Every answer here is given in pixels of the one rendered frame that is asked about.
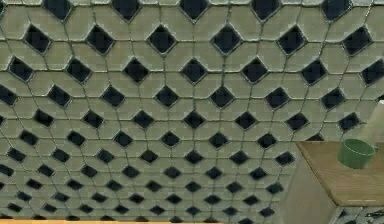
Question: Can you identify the green cup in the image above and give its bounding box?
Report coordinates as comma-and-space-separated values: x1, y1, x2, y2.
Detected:
337, 138, 380, 170

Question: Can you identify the wooden top kitchen counter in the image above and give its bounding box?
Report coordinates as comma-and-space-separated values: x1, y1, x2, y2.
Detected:
272, 140, 384, 224

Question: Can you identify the pale beige bottle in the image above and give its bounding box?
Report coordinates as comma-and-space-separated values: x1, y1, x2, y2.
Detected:
360, 99, 384, 146

